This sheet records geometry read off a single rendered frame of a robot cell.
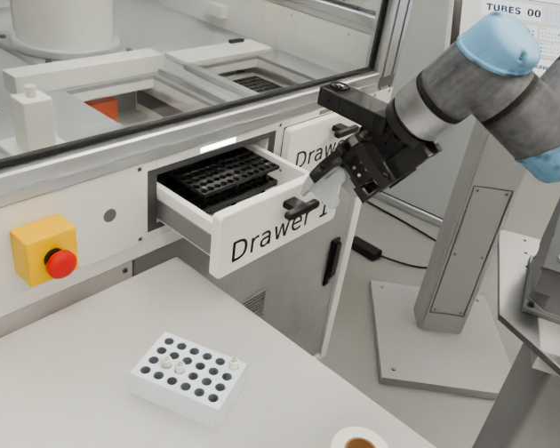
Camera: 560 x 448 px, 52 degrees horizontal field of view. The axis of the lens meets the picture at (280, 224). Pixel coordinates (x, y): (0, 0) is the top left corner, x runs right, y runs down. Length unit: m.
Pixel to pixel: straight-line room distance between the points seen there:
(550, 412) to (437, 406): 0.80
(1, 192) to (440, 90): 0.54
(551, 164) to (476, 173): 1.09
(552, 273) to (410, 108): 0.45
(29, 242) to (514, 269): 0.84
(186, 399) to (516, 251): 0.75
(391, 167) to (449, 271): 1.23
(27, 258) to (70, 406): 0.19
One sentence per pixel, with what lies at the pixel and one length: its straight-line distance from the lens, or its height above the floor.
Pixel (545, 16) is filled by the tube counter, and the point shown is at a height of 1.11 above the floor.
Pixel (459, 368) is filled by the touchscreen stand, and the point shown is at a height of 0.03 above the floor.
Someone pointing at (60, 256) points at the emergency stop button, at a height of 0.89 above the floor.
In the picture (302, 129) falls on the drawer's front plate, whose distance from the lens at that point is 1.11.
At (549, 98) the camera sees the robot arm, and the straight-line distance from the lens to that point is 0.68.
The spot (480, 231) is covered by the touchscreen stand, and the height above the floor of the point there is 0.47.
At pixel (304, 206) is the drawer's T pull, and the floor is 0.91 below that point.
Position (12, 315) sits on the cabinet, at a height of 0.76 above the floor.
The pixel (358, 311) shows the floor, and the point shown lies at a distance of 2.14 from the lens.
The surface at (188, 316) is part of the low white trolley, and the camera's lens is 0.88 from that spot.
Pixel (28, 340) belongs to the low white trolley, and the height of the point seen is 0.76.
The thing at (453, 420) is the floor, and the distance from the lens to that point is 1.90.
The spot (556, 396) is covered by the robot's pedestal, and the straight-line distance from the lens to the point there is 1.12.
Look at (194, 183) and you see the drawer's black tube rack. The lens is 0.93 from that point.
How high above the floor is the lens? 1.35
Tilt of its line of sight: 32 degrees down
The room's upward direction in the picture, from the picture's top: 8 degrees clockwise
